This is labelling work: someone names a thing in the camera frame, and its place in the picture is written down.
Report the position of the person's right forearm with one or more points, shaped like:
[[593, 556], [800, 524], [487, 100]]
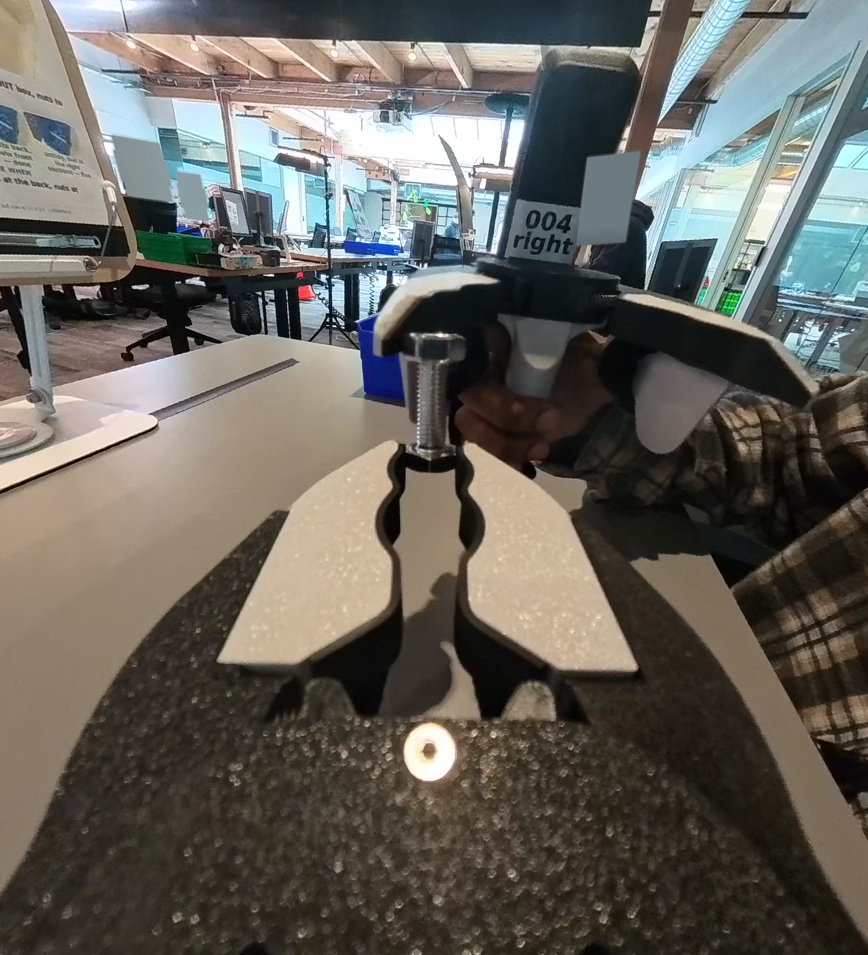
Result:
[[762, 462]]

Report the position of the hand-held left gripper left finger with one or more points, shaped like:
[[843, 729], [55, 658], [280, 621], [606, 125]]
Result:
[[315, 567]]

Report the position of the black office chair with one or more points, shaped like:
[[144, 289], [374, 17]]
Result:
[[173, 313]]

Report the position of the blue plastic bin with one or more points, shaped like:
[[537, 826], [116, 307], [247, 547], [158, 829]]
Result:
[[378, 373]]

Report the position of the wooden office desk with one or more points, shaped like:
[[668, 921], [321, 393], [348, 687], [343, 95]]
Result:
[[255, 266], [352, 257]]

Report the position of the white document stand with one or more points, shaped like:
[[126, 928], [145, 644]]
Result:
[[39, 358]]

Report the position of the small blue storage bin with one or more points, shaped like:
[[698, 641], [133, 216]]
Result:
[[367, 247]]

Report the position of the person's right hand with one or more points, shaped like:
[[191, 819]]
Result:
[[516, 425]]

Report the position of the silver hex bolt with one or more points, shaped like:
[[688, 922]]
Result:
[[430, 403]]

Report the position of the orange traffic cone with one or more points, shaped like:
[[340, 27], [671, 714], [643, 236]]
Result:
[[305, 289]]

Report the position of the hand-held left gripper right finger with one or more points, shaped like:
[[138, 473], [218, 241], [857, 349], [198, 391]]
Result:
[[546, 582]]

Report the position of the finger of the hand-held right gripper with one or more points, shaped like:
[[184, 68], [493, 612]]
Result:
[[434, 298], [702, 343]]

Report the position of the printed instruction sheet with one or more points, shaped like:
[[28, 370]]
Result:
[[24, 149]]

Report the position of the green plastic crate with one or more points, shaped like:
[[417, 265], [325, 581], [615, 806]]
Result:
[[173, 246]]

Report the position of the silver hex nut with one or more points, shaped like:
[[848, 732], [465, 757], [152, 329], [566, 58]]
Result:
[[434, 450]]

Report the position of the black tripod stand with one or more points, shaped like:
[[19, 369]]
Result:
[[327, 246]]

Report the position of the wooden post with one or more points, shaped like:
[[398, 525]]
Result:
[[658, 74]]

